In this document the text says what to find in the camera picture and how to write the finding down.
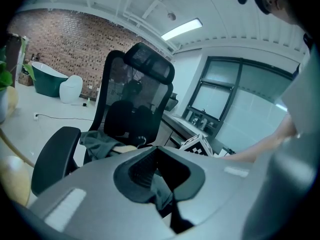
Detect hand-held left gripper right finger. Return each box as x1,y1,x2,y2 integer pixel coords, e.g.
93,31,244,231
157,145,256,240

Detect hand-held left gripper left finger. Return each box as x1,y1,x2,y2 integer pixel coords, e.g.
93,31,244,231
27,145,181,240

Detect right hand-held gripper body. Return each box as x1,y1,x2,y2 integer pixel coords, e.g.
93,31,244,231
179,133,214,158

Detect grey robe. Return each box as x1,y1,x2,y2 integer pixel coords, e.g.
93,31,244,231
79,129,176,220

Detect person's right forearm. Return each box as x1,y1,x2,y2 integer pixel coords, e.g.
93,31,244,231
219,113,298,164

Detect black framed window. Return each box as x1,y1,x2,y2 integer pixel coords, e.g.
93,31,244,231
181,55,301,138

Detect yellow round side table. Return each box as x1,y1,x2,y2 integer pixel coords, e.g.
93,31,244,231
0,85,36,208

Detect black office chair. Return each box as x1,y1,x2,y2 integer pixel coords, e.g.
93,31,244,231
30,41,176,198

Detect white toilet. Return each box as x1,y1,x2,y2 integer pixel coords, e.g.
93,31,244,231
58,74,84,105

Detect green bathtub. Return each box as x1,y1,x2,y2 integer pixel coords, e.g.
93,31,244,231
30,61,70,99

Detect long ceiling light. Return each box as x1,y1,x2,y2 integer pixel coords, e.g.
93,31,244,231
160,18,203,41

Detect potted green plant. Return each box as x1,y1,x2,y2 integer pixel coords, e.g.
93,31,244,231
0,35,37,124

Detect person's head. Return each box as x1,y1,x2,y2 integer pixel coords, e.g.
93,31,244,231
254,0,315,41

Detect black floor cable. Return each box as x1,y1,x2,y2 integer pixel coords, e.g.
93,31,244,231
36,113,95,122

